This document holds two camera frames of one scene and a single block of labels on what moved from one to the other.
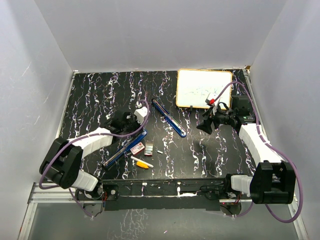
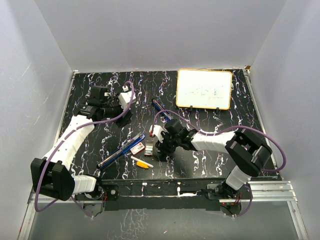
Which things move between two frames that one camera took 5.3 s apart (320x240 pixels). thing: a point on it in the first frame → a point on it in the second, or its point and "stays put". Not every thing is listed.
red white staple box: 137,148 stays put
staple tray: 148,148 stays put
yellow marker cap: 142,164 stays put
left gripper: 133,118 → 124,120
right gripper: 205,125 → 162,146
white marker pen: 142,162 stays put
